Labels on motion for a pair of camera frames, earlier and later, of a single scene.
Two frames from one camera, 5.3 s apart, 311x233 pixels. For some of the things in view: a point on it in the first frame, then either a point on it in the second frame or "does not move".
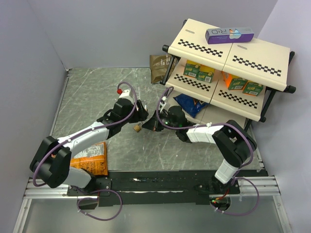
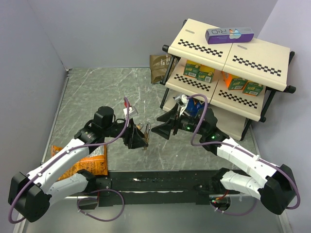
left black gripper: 140,115 to 132,137
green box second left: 205,74 does not move
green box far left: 192,69 does not move
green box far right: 252,88 does not move
